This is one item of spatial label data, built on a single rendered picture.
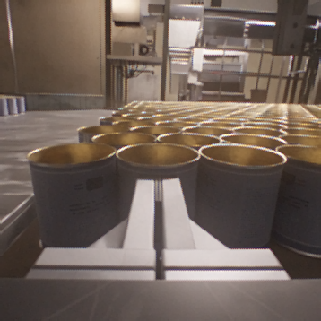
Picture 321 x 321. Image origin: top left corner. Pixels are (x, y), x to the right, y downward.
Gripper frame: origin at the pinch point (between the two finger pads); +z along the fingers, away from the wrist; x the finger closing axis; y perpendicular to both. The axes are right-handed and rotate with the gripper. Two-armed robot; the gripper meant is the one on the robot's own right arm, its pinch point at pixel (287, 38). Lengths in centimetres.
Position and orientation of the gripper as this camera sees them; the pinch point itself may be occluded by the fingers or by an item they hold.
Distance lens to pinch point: 37.8
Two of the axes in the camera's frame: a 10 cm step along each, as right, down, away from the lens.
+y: -10.0, -0.1, -0.3
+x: 0.3, 2.9, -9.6
